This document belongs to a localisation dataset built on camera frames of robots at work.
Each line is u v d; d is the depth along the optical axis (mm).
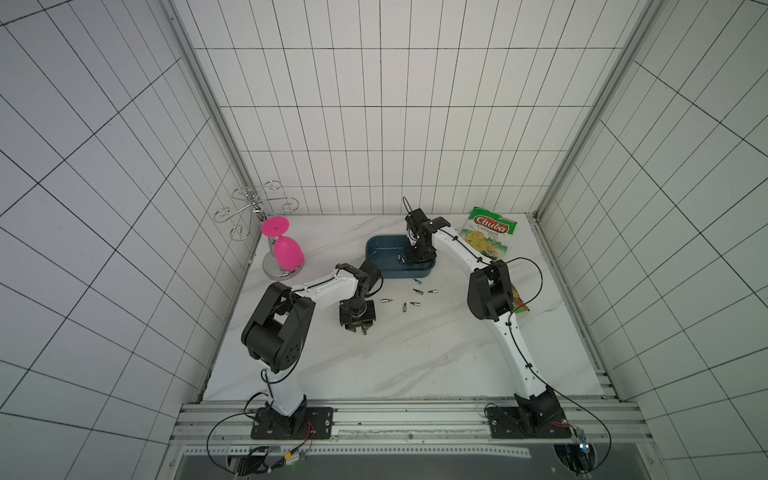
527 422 647
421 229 812
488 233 1139
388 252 1065
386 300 949
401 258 1056
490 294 655
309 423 715
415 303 949
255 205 833
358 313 775
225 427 657
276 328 481
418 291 978
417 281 1005
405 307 947
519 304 934
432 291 976
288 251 865
